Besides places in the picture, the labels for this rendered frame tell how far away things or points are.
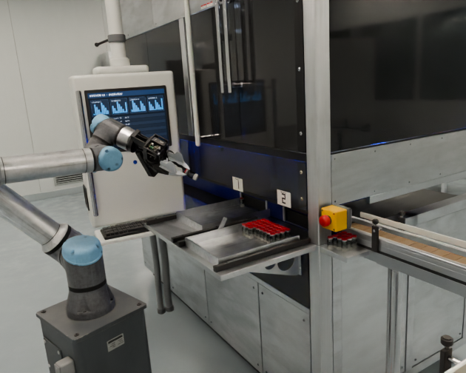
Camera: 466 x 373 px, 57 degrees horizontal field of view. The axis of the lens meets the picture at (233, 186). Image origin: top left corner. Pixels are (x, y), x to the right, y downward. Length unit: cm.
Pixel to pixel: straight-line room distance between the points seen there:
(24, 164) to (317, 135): 91
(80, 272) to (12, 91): 542
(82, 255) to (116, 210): 91
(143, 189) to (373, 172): 117
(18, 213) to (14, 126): 525
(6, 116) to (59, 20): 152
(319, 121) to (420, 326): 116
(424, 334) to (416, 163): 84
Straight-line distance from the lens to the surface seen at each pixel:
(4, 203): 146
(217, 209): 207
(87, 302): 144
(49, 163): 133
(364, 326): 193
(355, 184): 165
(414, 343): 226
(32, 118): 671
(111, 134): 150
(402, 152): 183
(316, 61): 148
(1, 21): 676
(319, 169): 152
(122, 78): 222
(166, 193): 232
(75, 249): 140
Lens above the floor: 147
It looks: 14 degrees down
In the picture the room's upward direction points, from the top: 4 degrees counter-clockwise
